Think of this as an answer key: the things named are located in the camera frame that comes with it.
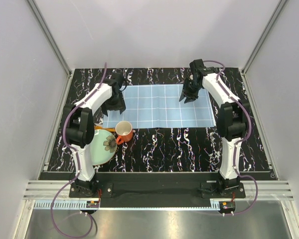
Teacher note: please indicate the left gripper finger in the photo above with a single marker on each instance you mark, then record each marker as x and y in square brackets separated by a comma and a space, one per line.
[122, 109]
[104, 110]

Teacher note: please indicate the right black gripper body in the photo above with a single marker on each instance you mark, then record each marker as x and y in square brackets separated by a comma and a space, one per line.
[190, 89]

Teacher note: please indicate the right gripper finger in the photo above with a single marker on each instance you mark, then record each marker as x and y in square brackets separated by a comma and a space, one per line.
[182, 96]
[189, 100]

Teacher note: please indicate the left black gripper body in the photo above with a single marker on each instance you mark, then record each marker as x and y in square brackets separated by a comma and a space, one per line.
[114, 103]

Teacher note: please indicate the blue checked placemat cloth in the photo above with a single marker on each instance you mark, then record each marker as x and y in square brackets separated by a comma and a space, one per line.
[154, 106]

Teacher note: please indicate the green floral plate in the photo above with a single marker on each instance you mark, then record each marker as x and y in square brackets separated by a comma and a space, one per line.
[103, 147]

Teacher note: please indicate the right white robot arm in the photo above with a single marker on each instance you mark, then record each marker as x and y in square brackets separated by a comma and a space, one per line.
[233, 122]

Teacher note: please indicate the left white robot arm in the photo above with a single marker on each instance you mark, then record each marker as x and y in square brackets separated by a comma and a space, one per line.
[78, 129]

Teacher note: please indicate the orange mug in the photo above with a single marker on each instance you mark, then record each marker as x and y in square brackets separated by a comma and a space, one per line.
[124, 131]

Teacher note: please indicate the orange plastic fork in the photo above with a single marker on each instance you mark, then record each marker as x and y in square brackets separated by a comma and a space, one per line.
[104, 128]

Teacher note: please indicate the left control board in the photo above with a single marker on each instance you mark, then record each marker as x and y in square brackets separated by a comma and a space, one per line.
[92, 204]

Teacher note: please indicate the control board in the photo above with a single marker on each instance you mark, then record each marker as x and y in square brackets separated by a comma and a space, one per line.
[230, 206]
[92, 204]

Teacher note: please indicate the right control board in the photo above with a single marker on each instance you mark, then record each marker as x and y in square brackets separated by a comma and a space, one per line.
[230, 206]

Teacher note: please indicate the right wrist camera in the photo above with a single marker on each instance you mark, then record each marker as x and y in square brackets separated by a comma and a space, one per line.
[198, 67]

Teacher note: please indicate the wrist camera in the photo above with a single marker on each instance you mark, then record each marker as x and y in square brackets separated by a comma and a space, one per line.
[198, 67]
[120, 82]

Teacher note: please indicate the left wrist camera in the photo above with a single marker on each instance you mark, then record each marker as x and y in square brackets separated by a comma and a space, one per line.
[120, 82]

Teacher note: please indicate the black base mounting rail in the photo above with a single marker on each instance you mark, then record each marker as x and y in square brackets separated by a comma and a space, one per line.
[154, 190]

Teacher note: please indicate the front aluminium rail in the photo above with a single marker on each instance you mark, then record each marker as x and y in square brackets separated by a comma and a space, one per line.
[248, 190]

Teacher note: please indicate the left aluminium frame post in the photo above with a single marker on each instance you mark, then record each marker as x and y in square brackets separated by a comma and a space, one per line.
[48, 35]

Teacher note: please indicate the aluminium frame post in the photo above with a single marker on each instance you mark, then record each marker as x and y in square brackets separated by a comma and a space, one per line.
[264, 35]
[48, 35]

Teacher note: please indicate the right aluminium frame post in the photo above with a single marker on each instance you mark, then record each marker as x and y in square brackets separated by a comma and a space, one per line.
[264, 35]

